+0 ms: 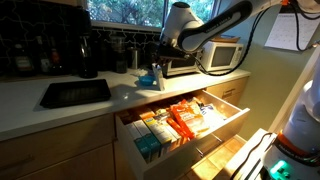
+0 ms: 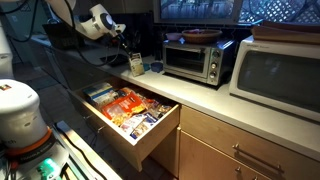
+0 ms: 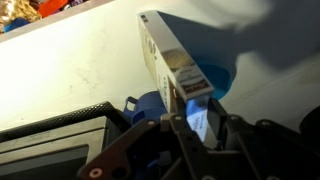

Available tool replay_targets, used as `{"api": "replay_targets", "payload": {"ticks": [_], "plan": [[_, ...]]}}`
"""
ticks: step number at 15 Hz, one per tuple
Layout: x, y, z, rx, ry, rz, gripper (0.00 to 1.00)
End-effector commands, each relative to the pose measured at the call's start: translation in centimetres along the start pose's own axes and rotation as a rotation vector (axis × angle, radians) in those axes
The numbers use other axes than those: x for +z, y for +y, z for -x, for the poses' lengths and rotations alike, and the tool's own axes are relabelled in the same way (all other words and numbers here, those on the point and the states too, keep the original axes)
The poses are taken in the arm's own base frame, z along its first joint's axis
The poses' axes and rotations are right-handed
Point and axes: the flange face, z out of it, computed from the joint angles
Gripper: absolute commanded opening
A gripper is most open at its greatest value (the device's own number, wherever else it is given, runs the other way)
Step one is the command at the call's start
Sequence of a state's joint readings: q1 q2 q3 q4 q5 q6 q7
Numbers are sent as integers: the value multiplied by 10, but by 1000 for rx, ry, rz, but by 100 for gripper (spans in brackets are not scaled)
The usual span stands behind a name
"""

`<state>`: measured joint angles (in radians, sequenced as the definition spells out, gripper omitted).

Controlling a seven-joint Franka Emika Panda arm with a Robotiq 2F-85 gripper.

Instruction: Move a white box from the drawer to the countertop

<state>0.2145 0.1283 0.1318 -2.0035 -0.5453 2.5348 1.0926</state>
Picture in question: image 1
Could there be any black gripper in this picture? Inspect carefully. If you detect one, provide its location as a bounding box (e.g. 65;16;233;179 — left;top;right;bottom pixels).
156;43;198;69

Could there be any white carton box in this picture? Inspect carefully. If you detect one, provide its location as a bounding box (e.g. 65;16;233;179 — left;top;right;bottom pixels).
152;63;166;92

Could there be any white slim box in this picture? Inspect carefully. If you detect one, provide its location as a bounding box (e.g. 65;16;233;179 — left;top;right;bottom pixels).
156;116;184;148

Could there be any green and white box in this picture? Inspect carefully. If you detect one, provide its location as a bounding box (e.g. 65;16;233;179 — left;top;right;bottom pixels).
143;117;173;156

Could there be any tall black countertop appliance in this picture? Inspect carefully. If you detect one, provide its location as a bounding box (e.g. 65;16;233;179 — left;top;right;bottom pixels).
77;8;99;79

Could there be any teal and white box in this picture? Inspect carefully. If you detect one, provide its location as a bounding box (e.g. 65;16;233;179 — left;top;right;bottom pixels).
133;119;162;160
125;122;152;164

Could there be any open wooden drawer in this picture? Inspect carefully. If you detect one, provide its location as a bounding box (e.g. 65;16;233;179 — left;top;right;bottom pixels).
114;88;251;180

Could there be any wide wooden cabinet drawer front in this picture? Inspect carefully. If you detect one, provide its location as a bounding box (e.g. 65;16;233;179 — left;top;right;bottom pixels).
0;113;116;173

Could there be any white crumpled paper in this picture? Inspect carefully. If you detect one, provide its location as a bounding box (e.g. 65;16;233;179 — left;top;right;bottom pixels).
133;68;149;78

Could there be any small light blue bowl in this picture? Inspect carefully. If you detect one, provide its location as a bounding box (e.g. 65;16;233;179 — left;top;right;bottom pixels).
137;75;156;87

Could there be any metal canister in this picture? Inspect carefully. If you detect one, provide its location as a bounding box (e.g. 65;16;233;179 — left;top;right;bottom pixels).
127;47;142;70

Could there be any glass jar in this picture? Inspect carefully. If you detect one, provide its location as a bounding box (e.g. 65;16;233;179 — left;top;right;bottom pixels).
110;33;128;74

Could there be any orange snack bag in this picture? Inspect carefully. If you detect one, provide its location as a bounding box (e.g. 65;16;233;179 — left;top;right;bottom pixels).
169;100;209;138

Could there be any white microwave oven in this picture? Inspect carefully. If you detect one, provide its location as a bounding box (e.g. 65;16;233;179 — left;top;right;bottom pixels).
199;40;245;73

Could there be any red orange slim packet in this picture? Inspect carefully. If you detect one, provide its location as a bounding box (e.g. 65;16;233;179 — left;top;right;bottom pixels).
165;117;194;141

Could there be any wooden board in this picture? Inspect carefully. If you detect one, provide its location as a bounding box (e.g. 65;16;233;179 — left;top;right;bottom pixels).
210;34;241;44

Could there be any white and blue snack bag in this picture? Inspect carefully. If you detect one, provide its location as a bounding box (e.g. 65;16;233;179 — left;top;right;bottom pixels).
199;104;228;130

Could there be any black rectangular tray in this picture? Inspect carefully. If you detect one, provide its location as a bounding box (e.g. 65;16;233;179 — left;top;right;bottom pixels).
39;78;112;109

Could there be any dark bottle with red label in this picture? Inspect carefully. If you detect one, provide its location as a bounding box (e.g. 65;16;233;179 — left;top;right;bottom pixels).
49;36;64;75

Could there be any dark tall slim bottle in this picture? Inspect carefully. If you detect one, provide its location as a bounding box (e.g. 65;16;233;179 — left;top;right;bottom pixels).
34;35;51;75

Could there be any dark bottle with pale label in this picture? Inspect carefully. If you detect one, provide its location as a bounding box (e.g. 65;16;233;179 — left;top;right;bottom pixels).
13;43;35;77

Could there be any window with frame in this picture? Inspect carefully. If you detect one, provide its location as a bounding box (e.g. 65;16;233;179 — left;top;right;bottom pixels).
86;0;221;34

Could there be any wooden cabinet drawer with handle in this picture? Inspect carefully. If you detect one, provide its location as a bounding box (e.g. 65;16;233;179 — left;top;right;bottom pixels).
205;76;250;106

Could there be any metal drawer handle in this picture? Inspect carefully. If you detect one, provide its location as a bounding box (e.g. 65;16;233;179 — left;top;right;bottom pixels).
195;133;224;158
221;89;238;101

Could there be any metal lower drawer handle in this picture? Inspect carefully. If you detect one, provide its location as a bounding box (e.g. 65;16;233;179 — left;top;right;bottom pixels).
195;133;224;158

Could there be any white wall calendar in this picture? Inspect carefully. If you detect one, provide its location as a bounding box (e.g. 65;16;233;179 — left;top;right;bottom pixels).
264;12;320;52

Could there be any black cable on robot stand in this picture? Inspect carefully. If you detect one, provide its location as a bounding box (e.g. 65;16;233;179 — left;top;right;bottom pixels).
229;132;274;180

